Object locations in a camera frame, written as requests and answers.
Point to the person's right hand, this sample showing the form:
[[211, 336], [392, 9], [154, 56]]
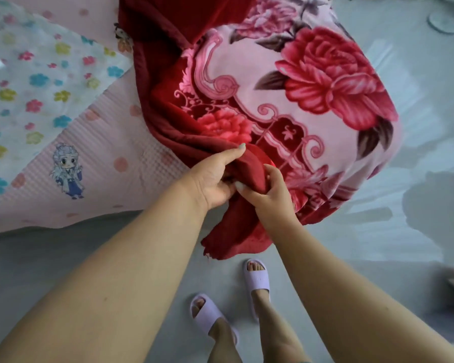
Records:
[[274, 204]]

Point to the person's left hand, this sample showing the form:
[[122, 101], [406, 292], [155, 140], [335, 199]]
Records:
[[208, 181]]

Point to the red floral blanket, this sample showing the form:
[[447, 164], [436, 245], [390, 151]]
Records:
[[249, 71]]

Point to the flower-print plastic storage bag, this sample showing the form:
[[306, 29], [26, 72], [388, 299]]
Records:
[[34, 90]]

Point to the person's right forearm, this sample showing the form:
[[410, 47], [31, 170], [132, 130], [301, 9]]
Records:
[[355, 306]]

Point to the person's left forearm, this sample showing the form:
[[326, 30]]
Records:
[[109, 291]]

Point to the person's right leg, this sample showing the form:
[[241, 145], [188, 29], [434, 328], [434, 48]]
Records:
[[276, 332]]

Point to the person's leg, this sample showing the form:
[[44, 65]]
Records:
[[225, 344], [276, 332]]

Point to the person's left leg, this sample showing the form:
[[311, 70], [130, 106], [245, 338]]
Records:
[[225, 344]]

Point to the lilac right slipper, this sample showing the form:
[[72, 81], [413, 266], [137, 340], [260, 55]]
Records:
[[257, 281]]

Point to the lilac slipper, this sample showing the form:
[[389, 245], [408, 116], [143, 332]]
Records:
[[257, 281], [206, 315]]

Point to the pink cartoon bed sheet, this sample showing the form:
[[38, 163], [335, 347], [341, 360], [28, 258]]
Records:
[[113, 185]]

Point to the lilac left slipper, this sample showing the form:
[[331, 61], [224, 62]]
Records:
[[206, 315]]

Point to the round white floor disc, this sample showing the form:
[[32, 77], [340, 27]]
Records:
[[443, 22]]

